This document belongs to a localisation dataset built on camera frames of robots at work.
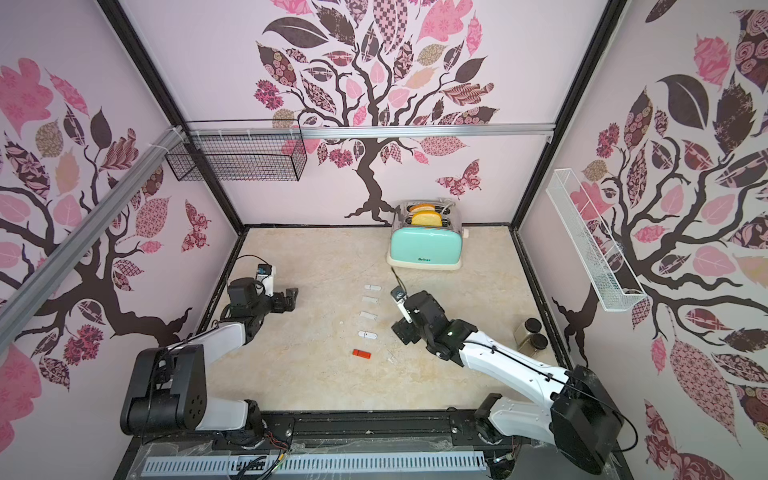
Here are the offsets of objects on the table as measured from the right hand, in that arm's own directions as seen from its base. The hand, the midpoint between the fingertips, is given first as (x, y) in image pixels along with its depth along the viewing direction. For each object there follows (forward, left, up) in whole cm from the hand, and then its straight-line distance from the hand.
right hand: (412, 313), depth 83 cm
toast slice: (+31, -6, +8) cm, 32 cm away
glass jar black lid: (-4, -33, -2) cm, 33 cm away
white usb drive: (+11, +14, -10) cm, 20 cm away
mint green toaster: (+25, -6, +6) cm, 27 cm away
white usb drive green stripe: (+16, +13, -10) cm, 23 cm away
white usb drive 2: (+6, +14, -11) cm, 19 cm away
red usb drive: (-7, +15, -11) cm, 20 cm away
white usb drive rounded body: (-2, +13, -10) cm, 17 cm away
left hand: (+10, +41, -4) cm, 42 cm away
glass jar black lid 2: (-8, -34, -2) cm, 35 cm away
